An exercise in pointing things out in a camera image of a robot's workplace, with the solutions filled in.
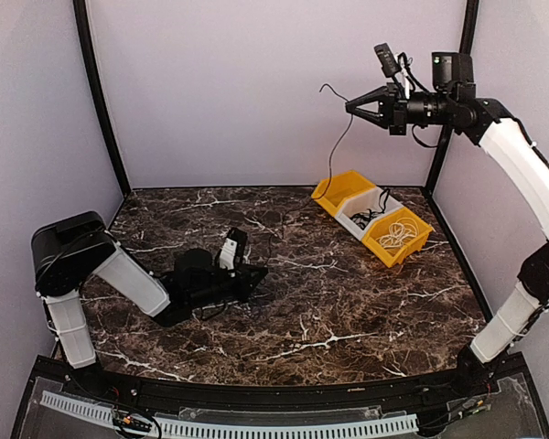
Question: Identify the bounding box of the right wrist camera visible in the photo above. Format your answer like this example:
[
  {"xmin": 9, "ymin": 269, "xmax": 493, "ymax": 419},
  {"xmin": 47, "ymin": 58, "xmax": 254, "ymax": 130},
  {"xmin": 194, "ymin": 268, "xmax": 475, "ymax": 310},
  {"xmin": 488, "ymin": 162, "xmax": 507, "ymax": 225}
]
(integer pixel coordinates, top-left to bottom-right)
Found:
[{"xmin": 373, "ymin": 43, "xmax": 407, "ymax": 98}]

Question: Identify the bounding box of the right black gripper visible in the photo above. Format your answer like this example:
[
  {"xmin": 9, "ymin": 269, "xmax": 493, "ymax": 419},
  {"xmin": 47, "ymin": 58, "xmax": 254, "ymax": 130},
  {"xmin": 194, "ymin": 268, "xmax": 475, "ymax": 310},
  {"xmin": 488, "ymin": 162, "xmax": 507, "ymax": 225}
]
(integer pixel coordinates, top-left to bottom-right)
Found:
[{"xmin": 347, "ymin": 80, "xmax": 455, "ymax": 134}]

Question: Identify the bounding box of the left black frame post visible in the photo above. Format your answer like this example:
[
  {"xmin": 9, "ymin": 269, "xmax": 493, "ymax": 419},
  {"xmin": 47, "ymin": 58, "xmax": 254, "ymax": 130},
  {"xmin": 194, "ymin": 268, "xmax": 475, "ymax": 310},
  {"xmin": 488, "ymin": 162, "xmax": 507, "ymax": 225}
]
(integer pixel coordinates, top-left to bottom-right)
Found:
[{"xmin": 72, "ymin": 0, "xmax": 132, "ymax": 198}]

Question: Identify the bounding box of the far yellow plastic bin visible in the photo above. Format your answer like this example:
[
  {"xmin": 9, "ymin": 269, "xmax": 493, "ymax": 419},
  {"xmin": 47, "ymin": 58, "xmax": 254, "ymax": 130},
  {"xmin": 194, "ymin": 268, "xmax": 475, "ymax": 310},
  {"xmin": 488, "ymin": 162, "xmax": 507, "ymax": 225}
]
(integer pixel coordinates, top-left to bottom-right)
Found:
[{"xmin": 311, "ymin": 170, "xmax": 376, "ymax": 217}]

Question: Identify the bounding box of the white plastic bin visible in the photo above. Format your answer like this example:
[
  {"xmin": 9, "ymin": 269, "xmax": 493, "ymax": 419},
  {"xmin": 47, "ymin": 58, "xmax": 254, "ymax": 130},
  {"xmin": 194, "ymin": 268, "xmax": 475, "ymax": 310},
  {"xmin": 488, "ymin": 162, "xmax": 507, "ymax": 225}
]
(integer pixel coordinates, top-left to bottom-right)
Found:
[{"xmin": 335, "ymin": 187, "xmax": 404, "ymax": 241}]

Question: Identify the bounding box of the black cable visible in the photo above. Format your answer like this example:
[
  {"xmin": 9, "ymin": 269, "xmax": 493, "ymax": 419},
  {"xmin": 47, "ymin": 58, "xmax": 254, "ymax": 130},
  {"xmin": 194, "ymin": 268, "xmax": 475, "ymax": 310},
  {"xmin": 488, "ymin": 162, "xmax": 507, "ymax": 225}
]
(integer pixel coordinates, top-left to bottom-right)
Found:
[{"xmin": 350, "ymin": 187, "xmax": 393, "ymax": 230}]

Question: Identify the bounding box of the right black frame post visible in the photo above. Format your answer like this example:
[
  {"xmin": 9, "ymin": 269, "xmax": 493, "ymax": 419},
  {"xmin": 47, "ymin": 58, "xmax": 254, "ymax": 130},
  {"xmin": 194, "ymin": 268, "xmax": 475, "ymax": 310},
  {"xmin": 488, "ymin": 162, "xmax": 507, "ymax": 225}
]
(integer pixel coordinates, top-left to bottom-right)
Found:
[{"xmin": 423, "ymin": 0, "xmax": 480, "ymax": 191}]

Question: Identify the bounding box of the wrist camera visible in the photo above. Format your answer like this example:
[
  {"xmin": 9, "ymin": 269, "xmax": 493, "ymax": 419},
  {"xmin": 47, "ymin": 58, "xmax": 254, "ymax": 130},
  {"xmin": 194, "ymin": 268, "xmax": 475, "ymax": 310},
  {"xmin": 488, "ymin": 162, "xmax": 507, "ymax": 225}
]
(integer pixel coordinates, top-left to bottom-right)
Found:
[
  {"xmin": 216, "ymin": 228, "xmax": 248, "ymax": 277},
  {"xmin": 373, "ymin": 43, "xmax": 407, "ymax": 98}
]

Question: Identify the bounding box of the black frame post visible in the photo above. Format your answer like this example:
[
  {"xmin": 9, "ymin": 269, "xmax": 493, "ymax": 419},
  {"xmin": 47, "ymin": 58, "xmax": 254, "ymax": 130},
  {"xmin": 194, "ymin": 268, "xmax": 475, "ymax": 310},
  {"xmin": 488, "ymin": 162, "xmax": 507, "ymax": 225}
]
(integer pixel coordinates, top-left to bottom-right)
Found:
[
  {"xmin": 423, "ymin": 0, "xmax": 480, "ymax": 191},
  {"xmin": 72, "ymin": 0, "xmax": 132, "ymax": 198}
]

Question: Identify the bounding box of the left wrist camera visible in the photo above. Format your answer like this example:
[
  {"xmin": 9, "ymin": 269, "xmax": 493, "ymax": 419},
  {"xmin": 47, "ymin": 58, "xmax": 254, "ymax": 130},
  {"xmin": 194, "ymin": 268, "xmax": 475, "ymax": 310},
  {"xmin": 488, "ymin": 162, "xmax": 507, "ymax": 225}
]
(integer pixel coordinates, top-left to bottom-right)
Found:
[{"xmin": 216, "ymin": 228, "xmax": 248, "ymax": 277}]

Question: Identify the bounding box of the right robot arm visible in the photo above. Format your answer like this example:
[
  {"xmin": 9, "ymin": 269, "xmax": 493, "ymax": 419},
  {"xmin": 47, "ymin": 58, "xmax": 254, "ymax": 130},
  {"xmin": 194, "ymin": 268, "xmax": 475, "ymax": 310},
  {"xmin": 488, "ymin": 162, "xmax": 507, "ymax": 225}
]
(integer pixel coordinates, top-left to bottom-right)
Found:
[{"xmin": 345, "ymin": 47, "xmax": 549, "ymax": 369}]

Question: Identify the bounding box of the yellow plastic bin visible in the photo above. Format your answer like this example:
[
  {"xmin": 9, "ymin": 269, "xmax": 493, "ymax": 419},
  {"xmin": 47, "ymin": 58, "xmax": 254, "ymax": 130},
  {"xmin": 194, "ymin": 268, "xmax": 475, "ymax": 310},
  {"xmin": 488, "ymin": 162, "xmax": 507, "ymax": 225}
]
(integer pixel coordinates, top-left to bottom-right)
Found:
[
  {"xmin": 311, "ymin": 170, "xmax": 376, "ymax": 217},
  {"xmin": 361, "ymin": 208, "xmax": 434, "ymax": 268}
]

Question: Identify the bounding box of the near yellow plastic bin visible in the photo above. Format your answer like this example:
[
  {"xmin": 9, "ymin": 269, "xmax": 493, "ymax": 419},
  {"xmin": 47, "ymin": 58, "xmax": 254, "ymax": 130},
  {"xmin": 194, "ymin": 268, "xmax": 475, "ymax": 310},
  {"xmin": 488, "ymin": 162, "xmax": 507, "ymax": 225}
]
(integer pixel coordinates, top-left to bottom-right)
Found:
[{"xmin": 361, "ymin": 208, "xmax": 434, "ymax": 268}]

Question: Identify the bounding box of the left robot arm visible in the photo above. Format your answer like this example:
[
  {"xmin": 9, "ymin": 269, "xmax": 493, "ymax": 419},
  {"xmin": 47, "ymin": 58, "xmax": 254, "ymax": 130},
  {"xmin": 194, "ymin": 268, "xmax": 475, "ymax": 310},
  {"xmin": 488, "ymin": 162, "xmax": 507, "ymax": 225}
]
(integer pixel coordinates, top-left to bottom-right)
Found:
[{"xmin": 31, "ymin": 211, "xmax": 268, "ymax": 399}]

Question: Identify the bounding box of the white slotted cable duct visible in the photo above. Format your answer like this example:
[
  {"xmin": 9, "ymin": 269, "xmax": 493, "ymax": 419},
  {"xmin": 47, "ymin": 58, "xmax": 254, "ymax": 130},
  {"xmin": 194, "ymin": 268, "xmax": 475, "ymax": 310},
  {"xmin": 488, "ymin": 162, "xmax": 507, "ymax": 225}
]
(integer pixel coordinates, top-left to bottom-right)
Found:
[{"xmin": 40, "ymin": 391, "xmax": 418, "ymax": 439}]

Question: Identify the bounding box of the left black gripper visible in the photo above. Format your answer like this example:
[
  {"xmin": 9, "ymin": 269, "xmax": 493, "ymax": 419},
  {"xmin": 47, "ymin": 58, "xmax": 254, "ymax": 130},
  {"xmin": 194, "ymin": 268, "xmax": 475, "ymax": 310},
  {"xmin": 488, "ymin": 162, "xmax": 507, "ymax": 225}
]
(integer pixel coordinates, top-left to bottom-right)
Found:
[{"xmin": 188, "ymin": 262, "xmax": 268, "ymax": 311}]

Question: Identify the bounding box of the black front rail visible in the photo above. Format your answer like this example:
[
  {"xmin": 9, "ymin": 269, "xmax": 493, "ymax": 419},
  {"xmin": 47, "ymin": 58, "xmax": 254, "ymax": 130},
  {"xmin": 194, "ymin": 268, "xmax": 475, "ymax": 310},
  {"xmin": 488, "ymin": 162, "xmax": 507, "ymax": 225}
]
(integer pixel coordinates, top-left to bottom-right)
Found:
[{"xmin": 52, "ymin": 365, "xmax": 488, "ymax": 412}]

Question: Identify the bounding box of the white cable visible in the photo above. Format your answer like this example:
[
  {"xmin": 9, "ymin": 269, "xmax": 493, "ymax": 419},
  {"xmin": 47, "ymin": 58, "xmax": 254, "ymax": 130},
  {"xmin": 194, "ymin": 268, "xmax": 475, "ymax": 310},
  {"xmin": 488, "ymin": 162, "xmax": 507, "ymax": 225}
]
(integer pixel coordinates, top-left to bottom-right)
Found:
[{"xmin": 377, "ymin": 217, "xmax": 422, "ymax": 251}]

